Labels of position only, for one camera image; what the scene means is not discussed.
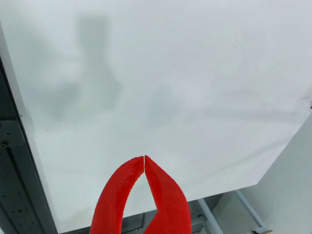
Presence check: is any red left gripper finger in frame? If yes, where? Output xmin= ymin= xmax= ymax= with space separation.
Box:
xmin=89 ymin=156 xmax=145 ymax=234

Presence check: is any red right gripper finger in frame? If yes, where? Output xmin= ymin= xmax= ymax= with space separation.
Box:
xmin=143 ymin=155 xmax=192 ymax=234

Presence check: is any grey metal table frame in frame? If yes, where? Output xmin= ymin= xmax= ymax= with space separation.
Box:
xmin=121 ymin=189 xmax=273 ymax=234

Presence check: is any dark aluminium profile frame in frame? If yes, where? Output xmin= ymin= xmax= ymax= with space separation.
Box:
xmin=0 ymin=56 xmax=58 ymax=234

